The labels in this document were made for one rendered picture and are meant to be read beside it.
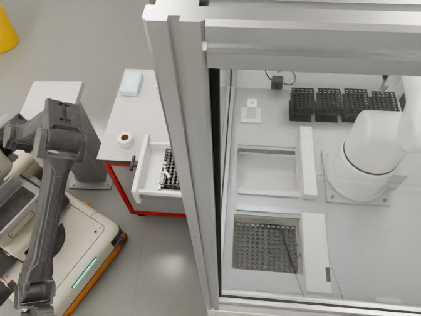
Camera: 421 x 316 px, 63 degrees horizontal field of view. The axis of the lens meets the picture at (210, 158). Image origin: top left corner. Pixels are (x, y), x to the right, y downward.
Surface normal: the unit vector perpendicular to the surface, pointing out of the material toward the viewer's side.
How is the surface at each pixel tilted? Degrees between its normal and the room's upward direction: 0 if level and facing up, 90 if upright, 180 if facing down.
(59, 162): 60
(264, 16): 0
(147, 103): 0
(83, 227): 0
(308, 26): 45
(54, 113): 40
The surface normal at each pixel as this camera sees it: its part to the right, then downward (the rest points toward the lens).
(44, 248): 0.63, 0.20
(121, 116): -0.03, -0.55
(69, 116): 0.62, -0.49
